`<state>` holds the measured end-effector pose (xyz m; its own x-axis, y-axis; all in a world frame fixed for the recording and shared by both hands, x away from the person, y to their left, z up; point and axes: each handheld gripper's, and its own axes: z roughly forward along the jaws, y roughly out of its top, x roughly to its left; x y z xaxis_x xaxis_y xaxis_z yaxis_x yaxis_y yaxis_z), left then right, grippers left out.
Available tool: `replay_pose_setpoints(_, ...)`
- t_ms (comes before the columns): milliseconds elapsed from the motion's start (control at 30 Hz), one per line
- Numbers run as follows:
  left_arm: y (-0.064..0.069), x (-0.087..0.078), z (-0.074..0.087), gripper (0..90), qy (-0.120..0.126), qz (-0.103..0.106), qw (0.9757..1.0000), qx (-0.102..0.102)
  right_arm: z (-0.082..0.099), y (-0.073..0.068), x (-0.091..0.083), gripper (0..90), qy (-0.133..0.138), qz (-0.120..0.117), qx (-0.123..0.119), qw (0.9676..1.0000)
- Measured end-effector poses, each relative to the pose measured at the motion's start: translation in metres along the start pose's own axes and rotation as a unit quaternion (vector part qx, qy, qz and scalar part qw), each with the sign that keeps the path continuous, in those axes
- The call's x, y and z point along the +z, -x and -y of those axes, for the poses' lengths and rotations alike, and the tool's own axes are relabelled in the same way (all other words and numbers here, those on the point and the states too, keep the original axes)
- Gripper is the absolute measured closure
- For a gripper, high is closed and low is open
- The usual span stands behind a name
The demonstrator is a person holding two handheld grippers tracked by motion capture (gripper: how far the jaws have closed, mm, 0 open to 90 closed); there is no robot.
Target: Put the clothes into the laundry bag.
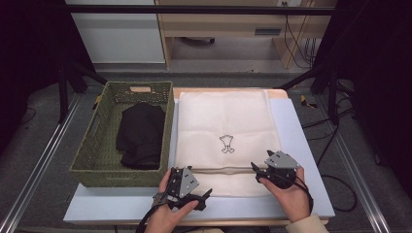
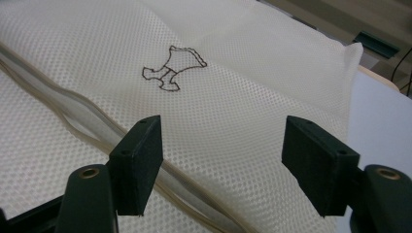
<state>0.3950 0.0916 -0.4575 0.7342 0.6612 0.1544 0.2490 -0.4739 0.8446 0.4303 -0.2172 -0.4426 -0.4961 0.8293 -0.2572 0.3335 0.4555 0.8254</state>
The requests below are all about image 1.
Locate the black curtain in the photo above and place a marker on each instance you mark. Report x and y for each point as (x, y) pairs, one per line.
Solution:
(29, 48)
(382, 81)

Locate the white cloth bag with drawing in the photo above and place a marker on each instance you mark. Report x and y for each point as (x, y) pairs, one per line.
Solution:
(223, 116)

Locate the person's left hand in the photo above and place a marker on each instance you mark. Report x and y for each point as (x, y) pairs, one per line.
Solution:
(165, 218)

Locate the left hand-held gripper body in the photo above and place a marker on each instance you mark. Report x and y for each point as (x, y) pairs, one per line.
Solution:
(188, 181)

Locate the person's right hand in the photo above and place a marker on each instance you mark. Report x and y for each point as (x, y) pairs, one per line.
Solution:
(291, 202)

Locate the white cabinet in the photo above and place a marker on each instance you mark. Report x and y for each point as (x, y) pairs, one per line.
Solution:
(120, 35)

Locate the green woven basket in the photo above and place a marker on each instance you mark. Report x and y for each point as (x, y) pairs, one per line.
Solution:
(97, 155)

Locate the light wooden desk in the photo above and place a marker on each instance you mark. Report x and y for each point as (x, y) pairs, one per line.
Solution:
(223, 26)

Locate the aluminium floor rail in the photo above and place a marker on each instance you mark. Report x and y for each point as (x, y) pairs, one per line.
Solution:
(35, 174)
(359, 181)

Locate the black horizontal bar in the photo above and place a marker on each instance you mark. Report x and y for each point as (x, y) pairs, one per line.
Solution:
(194, 9)

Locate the black garment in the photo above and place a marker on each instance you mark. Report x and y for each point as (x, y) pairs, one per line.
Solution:
(141, 132)

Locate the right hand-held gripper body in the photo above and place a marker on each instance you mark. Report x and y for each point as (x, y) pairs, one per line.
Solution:
(281, 161)

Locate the yellow and black tool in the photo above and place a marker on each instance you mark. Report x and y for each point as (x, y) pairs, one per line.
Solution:
(306, 103)
(96, 101)

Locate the black metal stand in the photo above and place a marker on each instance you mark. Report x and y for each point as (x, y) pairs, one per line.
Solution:
(332, 97)
(63, 93)

